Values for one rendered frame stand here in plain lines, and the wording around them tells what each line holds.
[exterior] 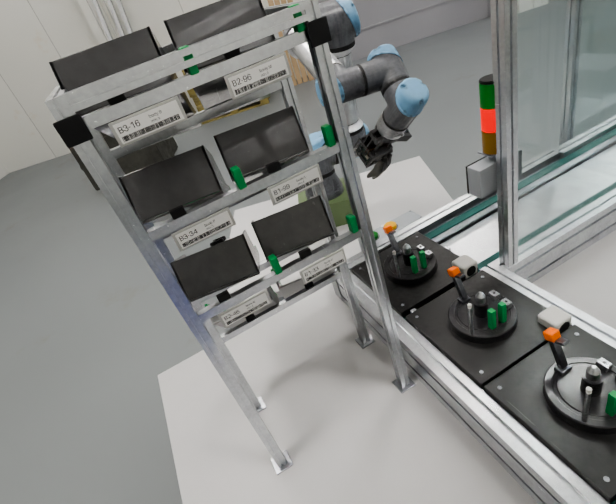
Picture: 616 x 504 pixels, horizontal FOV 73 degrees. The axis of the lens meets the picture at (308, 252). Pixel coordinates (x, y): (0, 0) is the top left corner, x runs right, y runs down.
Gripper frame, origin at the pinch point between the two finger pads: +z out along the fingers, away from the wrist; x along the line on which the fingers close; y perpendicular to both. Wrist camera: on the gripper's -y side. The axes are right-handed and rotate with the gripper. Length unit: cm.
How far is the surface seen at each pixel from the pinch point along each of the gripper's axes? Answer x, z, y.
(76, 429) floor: 13, 169, 142
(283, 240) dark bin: 17, -38, 49
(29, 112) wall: -592, 670, 113
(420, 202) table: 15.2, 24.5, -26.6
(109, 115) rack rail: 0, -61, 67
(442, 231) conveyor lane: 29.5, -1.5, -7.5
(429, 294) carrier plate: 41.4, -14.9, 16.5
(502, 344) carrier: 56, -30, 18
